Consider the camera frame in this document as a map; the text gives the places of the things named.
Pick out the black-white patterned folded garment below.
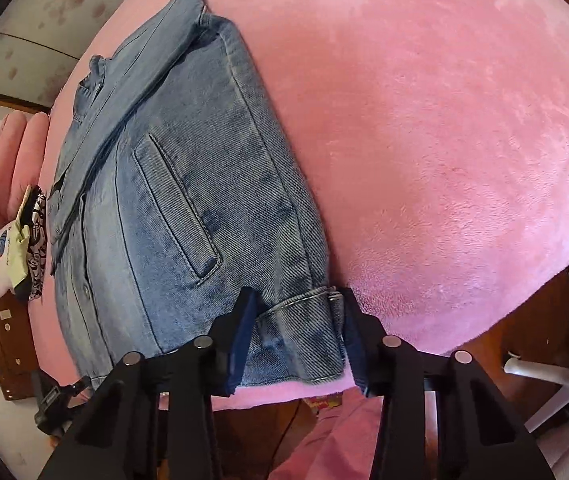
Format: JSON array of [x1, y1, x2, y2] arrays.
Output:
[[17, 187, 54, 304]]

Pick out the light green folded garment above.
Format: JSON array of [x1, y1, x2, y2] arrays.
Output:
[[7, 185, 41, 295]]

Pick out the blue denim jacket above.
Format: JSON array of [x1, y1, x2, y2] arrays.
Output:
[[47, 0, 353, 392]]

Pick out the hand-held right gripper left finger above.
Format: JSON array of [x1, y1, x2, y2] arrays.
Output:
[[39, 287, 260, 480]]

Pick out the pink patterned slipper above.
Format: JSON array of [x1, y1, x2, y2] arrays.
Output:
[[307, 395, 348, 414]]

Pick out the pink folded quilt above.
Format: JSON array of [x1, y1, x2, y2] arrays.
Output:
[[0, 110, 53, 231]]

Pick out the pink plush bed blanket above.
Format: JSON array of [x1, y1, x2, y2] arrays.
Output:
[[27, 0, 569, 411]]

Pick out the white floral wardrobe doors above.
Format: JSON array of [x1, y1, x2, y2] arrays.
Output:
[[0, 0, 131, 107]]

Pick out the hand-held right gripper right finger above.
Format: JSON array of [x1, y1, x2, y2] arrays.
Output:
[[337, 287, 560, 480]]

